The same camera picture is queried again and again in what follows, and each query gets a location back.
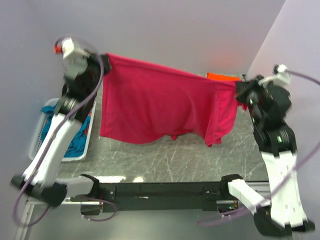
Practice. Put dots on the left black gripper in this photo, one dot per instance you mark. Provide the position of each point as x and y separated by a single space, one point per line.
106 65

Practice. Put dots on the pink t shirt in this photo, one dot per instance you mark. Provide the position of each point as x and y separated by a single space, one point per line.
143 102

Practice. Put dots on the folded orange t shirt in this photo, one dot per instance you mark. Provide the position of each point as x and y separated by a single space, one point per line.
222 78

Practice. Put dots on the black base beam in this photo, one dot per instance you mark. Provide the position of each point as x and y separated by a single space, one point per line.
145 196

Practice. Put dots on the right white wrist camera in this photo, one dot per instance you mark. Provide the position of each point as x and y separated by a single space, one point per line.
280 77

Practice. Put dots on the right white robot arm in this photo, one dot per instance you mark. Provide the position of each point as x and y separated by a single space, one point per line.
282 214

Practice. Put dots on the blue t shirt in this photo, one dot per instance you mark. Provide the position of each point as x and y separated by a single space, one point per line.
77 145

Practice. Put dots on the white plastic laundry basket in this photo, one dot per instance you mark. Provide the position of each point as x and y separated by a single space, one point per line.
36 141

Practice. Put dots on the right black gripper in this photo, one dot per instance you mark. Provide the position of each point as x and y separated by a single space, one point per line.
241 86

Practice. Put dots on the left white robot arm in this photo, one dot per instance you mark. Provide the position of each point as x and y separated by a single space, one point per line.
70 113

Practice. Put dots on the aluminium frame rail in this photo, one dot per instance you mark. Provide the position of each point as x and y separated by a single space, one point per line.
34 202

